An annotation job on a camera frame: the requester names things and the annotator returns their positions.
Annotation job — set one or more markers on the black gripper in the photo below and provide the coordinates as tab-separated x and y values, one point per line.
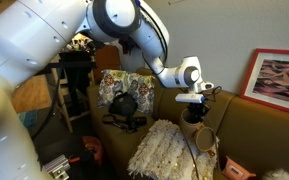
197	111

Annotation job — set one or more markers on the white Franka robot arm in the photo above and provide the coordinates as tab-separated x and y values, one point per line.
34	36

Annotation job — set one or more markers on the shaggy cream pillow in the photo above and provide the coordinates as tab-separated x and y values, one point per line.
160	150

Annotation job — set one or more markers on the floral patterned pillow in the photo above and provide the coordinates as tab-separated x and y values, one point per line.
117	83

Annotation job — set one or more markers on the orange bag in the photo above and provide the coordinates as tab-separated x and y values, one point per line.
94	148

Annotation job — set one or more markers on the mustard yellow sofa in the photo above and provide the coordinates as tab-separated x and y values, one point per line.
257	140

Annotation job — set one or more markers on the pink wallet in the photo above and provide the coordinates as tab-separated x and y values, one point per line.
237	170

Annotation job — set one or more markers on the black handbag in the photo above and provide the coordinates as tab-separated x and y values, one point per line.
123	104

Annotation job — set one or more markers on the red framed abstract painting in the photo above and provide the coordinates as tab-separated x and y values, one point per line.
277	81

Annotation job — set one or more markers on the white fluffy fur ball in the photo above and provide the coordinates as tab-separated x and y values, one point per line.
277	175

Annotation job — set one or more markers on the wooden chair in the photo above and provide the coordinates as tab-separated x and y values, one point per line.
65	110

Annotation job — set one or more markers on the silver metal block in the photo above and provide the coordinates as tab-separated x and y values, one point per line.
57	166

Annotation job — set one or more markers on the teal patterned rug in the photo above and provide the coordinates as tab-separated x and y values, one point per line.
27	118

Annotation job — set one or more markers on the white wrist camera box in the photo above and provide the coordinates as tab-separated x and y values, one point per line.
190	97

